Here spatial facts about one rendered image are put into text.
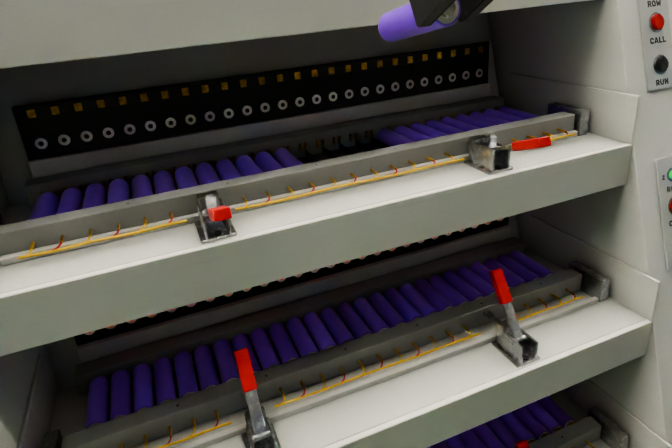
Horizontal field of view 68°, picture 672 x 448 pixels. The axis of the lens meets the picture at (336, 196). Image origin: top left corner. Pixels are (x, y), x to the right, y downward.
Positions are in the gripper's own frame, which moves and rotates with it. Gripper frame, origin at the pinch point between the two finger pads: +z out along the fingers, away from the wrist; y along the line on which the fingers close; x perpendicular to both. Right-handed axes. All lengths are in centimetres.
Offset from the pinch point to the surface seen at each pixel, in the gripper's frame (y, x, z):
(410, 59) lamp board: -15.5, -8.1, 33.5
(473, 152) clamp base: -13.5, 5.9, 23.7
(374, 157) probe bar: -3.6, 4.2, 24.7
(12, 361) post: 30.3, 13.7, 31.5
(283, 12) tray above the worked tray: 3.7, -7.6, 18.0
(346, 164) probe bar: -0.7, 4.3, 24.8
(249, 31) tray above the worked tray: 6.6, -6.6, 18.5
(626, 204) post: -30.3, 14.9, 23.9
